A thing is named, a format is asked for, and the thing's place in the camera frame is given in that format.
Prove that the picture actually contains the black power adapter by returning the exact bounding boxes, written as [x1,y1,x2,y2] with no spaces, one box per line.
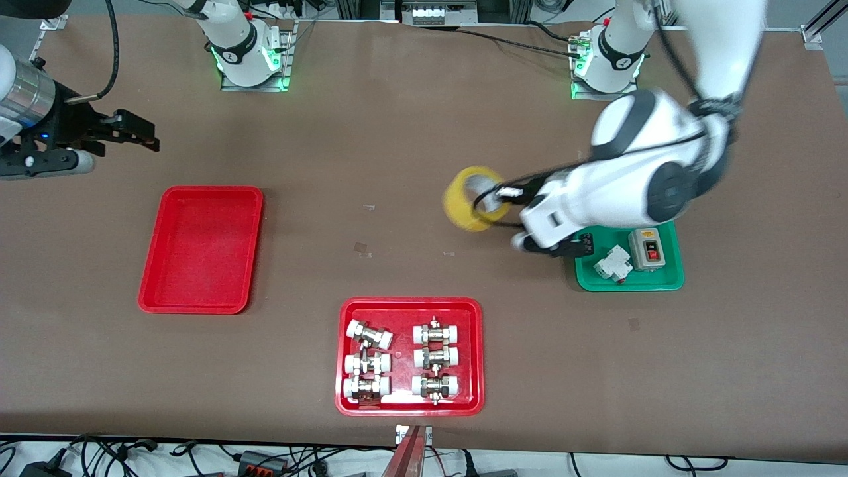
[19,457,72,477]

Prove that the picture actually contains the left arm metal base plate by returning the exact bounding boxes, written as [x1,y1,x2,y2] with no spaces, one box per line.
[571,33,641,102]

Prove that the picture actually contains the green plastic tray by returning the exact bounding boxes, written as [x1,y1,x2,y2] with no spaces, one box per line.
[575,219,686,293]

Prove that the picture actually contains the short black table cable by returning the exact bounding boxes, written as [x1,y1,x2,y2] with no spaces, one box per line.
[527,20,584,42]

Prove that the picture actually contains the yellow tape roll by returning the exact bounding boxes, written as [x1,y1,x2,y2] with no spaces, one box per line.
[443,166,512,233]

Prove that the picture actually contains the grey switch box red button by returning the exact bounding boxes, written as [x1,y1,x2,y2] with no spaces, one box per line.
[628,227,666,274]

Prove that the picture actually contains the grey white power strip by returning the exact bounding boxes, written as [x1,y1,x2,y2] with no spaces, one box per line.
[401,0,478,27]

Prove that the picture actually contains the black cable plug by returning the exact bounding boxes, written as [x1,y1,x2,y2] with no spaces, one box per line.
[464,450,517,477]
[116,439,160,458]

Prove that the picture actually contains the long black table cable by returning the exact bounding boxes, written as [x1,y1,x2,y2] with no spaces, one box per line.
[457,28,584,59]

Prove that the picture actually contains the white-capped metal pipe fitting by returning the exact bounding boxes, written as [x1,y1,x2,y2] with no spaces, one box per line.
[344,352,392,376]
[343,376,392,403]
[413,317,462,345]
[413,346,460,370]
[411,373,460,405]
[346,319,394,350]

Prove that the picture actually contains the black terminal block orange levers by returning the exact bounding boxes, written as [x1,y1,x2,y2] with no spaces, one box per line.
[229,450,290,476]

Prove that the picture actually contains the white circuit breaker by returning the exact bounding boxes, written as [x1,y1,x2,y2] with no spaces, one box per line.
[594,245,633,284]

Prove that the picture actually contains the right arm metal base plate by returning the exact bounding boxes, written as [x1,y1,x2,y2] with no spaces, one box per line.
[221,20,296,92]

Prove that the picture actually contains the red grey aluminium bar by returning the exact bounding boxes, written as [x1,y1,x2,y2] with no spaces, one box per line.
[381,426,425,477]

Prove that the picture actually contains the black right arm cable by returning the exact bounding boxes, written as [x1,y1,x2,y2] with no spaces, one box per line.
[66,0,121,104]

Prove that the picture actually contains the red plastic tray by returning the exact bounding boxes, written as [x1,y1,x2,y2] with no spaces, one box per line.
[138,186,264,315]
[335,297,485,417]

